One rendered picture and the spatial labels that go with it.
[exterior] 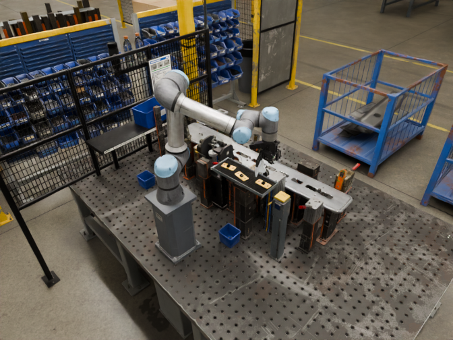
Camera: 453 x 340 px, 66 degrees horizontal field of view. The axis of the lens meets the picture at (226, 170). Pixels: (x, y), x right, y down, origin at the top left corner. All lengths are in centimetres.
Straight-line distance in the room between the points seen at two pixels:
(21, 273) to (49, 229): 50
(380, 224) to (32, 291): 262
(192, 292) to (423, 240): 143
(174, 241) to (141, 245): 30
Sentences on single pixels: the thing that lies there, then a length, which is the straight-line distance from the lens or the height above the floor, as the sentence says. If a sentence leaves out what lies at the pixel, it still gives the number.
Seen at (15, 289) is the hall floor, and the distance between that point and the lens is 333.
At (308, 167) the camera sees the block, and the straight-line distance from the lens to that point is 226.
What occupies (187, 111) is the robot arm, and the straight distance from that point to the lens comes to 155.
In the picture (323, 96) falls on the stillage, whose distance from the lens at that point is 402.
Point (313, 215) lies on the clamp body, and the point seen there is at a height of 101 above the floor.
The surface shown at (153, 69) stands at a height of 137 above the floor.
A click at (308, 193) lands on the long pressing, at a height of 100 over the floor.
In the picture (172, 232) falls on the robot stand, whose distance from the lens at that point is 197.
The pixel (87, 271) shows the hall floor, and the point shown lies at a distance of 318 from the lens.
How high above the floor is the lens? 233
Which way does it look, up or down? 36 degrees down
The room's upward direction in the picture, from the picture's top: 2 degrees counter-clockwise
